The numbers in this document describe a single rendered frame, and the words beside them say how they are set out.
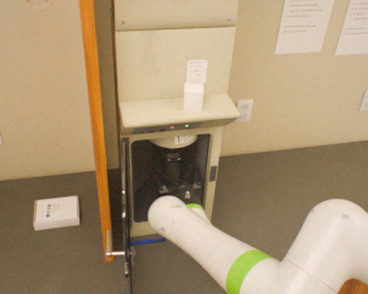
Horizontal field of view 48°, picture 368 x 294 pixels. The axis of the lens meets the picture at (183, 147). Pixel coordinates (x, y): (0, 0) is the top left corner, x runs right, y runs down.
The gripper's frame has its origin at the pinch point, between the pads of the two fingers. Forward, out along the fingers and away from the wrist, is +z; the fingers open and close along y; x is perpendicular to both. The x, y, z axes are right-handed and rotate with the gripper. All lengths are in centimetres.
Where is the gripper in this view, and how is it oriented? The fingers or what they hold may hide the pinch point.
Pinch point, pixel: (171, 161)
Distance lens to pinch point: 144.3
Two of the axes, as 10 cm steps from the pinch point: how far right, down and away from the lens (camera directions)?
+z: -2.3, -5.9, 7.7
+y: -9.7, 1.0, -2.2
